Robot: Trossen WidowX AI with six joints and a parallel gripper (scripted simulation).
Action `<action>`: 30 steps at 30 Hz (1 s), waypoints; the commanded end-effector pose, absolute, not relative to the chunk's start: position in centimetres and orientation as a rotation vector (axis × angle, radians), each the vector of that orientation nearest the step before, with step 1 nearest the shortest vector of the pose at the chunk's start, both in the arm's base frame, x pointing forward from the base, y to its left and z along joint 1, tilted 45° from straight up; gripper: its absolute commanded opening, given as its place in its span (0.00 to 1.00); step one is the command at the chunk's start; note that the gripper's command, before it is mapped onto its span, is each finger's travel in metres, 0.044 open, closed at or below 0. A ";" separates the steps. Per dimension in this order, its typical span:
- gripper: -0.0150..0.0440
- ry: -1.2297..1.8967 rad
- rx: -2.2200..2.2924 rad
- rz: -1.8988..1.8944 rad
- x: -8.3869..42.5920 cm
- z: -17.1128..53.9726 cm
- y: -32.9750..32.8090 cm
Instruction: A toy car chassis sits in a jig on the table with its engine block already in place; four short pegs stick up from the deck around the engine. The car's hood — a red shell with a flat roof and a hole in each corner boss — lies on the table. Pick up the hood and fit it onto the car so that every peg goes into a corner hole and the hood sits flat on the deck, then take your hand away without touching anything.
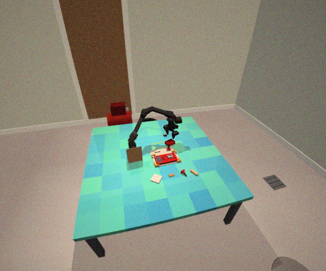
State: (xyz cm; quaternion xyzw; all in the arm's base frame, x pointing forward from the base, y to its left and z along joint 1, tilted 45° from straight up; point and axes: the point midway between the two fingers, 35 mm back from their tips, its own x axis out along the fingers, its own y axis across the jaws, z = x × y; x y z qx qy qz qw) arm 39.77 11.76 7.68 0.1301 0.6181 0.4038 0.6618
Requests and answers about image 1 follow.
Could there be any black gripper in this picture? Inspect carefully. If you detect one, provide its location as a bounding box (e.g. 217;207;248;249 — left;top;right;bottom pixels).
163;124;179;139

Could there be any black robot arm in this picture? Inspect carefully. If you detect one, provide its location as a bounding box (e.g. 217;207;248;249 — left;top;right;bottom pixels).
128;106;182;148

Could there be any cream flat square tile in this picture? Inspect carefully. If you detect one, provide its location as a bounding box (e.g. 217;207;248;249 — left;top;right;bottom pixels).
150;174;162;183

